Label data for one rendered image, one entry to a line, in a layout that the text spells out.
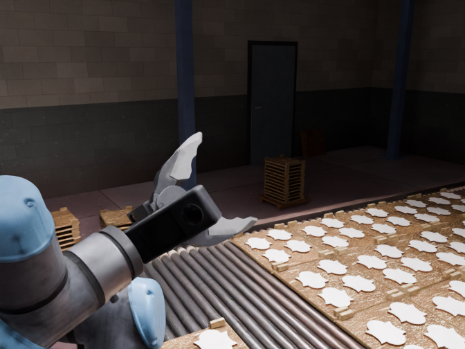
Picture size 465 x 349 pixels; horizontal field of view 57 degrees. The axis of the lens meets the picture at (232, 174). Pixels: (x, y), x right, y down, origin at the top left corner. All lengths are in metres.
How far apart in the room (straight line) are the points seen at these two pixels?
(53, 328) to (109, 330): 0.28
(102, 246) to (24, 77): 5.61
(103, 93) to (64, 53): 0.71
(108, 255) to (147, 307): 0.25
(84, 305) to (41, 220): 0.12
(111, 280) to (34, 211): 0.14
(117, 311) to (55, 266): 0.32
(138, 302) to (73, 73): 5.56
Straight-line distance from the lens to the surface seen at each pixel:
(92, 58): 6.25
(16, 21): 6.08
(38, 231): 0.40
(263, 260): 2.09
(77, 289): 0.48
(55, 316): 0.47
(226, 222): 0.58
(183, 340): 1.58
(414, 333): 1.72
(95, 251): 0.50
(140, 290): 0.75
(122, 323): 0.74
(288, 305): 1.80
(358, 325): 1.70
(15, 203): 0.39
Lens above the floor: 1.87
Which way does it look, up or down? 15 degrees down
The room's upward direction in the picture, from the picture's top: straight up
